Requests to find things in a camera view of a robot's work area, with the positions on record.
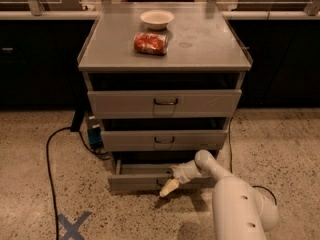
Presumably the red soda can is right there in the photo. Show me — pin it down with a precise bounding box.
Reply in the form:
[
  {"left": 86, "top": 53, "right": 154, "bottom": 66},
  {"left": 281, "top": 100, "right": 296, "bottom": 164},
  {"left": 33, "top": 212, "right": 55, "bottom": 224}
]
[{"left": 134, "top": 33, "right": 168, "bottom": 55}]

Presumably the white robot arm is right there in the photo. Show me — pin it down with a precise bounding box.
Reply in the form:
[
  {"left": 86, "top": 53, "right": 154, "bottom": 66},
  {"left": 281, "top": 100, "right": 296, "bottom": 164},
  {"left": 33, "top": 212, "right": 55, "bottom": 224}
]
[{"left": 159, "top": 150, "right": 280, "bottom": 240}]

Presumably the grey bottom drawer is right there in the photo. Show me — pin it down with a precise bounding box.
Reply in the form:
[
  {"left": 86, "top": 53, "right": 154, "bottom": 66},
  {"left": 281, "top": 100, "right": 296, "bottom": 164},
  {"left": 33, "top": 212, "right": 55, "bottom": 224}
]
[{"left": 107, "top": 159, "right": 218, "bottom": 193}]

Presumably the black cable left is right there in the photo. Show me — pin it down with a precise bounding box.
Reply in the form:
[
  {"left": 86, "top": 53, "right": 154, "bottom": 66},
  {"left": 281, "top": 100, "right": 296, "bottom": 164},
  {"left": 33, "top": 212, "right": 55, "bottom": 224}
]
[{"left": 45, "top": 126, "right": 111, "bottom": 240}]

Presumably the blue power box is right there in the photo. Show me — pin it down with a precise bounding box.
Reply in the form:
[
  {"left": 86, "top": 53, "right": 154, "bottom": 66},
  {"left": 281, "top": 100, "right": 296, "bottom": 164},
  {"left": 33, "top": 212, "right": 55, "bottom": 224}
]
[{"left": 86, "top": 114, "right": 103, "bottom": 150}]

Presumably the grey top drawer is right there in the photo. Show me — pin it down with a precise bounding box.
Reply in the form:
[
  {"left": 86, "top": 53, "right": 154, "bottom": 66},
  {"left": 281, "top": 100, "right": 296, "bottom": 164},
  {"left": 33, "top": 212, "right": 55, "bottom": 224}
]
[{"left": 88, "top": 89, "right": 242, "bottom": 119}]

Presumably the dark counter with white top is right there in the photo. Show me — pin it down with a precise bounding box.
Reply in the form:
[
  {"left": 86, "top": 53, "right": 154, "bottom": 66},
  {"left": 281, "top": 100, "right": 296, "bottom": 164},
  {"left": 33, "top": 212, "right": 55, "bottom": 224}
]
[{"left": 0, "top": 20, "right": 320, "bottom": 110}]

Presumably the black cable right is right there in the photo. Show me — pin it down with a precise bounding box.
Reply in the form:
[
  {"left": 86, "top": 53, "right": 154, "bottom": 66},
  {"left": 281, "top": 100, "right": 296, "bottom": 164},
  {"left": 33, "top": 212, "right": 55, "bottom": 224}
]
[{"left": 227, "top": 116, "right": 278, "bottom": 205}]

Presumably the black cable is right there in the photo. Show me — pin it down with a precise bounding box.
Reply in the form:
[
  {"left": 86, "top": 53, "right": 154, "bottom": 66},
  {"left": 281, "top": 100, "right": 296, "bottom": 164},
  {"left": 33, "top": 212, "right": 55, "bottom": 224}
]
[
  {"left": 45, "top": 126, "right": 111, "bottom": 240},
  {"left": 227, "top": 116, "right": 278, "bottom": 205}
]

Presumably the grey middle drawer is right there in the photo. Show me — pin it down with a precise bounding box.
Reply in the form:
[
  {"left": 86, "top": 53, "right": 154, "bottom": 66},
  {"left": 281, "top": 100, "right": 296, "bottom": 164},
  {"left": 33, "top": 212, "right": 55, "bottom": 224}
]
[{"left": 101, "top": 130, "right": 227, "bottom": 151}]

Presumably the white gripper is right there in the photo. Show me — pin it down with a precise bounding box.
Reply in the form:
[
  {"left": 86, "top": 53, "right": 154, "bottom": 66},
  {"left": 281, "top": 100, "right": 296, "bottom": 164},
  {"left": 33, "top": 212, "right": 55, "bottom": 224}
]
[{"left": 159, "top": 160, "right": 202, "bottom": 197}]

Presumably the white bowl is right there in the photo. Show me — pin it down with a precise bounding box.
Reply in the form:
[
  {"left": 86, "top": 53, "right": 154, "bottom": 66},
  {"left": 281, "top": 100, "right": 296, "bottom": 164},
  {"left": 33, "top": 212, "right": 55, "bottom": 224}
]
[{"left": 140, "top": 10, "right": 174, "bottom": 30}]

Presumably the grey drawer cabinet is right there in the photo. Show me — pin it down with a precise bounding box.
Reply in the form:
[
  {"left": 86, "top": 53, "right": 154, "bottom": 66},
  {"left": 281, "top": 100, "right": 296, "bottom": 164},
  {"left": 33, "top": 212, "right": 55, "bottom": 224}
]
[{"left": 77, "top": 1, "right": 253, "bottom": 172}]

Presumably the blue tape cross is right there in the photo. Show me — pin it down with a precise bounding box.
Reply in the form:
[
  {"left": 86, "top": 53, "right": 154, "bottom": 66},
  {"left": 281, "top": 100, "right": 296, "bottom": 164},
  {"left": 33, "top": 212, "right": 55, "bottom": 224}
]
[{"left": 58, "top": 211, "right": 91, "bottom": 240}]

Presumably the grey drawer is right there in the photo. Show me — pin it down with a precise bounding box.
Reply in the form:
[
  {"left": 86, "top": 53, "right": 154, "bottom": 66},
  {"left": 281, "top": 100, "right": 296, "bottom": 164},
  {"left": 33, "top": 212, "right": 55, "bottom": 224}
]
[
  {"left": 101, "top": 130, "right": 227, "bottom": 151},
  {"left": 88, "top": 89, "right": 242, "bottom": 119},
  {"left": 107, "top": 159, "right": 218, "bottom": 193}
]

